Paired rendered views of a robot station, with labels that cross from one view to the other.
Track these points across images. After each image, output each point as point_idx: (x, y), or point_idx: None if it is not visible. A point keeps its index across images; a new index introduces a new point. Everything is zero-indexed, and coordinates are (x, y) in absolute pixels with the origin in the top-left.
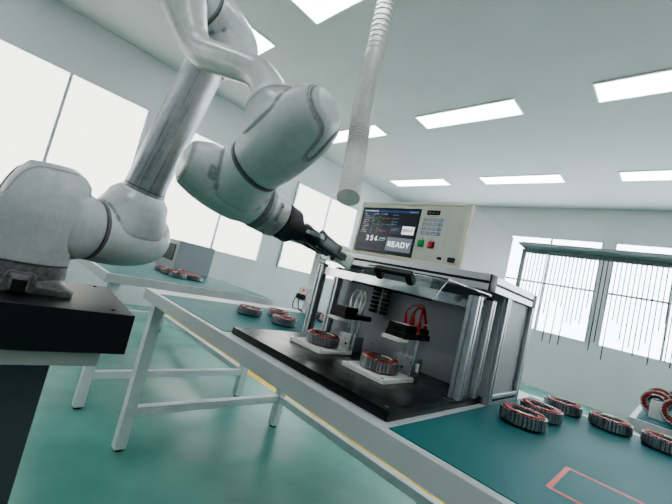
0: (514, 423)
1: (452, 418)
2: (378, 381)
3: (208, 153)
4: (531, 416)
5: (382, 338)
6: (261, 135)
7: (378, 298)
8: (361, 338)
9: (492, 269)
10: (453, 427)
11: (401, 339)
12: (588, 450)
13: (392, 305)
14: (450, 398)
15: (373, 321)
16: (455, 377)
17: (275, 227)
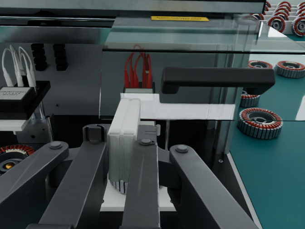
0: (265, 138)
1: (255, 189)
2: (172, 210)
3: None
4: (276, 124)
5: (70, 95)
6: None
7: (42, 45)
8: (51, 117)
9: None
10: (281, 212)
11: (154, 123)
12: (304, 124)
13: (67, 47)
14: (221, 154)
15: (44, 77)
16: (224, 133)
17: None
